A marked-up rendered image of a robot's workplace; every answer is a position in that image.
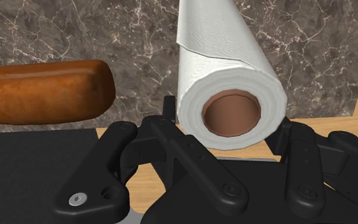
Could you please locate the white paper towel roll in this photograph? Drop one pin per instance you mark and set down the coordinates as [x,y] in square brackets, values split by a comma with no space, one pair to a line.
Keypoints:
[216,74]

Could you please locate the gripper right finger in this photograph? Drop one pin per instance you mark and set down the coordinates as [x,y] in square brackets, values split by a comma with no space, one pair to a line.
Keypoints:
[304,173]

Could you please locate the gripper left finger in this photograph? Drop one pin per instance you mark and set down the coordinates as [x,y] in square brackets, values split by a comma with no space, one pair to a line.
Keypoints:
[98,173]

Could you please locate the brown bread loaf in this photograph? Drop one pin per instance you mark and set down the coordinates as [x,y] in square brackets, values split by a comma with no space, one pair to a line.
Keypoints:
[42,93]

